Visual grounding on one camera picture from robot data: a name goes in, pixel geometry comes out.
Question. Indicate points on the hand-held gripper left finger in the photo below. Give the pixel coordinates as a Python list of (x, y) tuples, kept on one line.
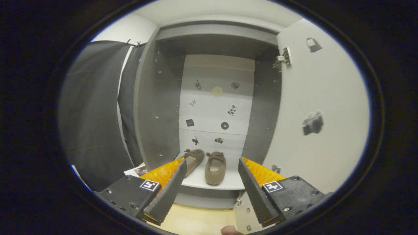
[(171, 189)]

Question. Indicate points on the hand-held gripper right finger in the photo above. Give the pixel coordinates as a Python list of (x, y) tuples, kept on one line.
[(254, 192)]

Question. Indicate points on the brown fuzzy shoe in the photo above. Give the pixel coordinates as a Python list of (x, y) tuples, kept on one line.
[(215, 173), (194, 161)]

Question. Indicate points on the light grey shoe cabinet door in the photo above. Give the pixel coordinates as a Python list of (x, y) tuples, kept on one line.
[(320, 88)]

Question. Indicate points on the metal door hinge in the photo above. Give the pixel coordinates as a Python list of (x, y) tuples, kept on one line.
[(239, 200), (283, 58)]

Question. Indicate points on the white book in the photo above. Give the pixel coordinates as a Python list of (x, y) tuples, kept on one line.
[(135, 170)]

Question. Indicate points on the black backdrop cloth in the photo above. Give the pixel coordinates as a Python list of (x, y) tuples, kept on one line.
[(91, 114)]

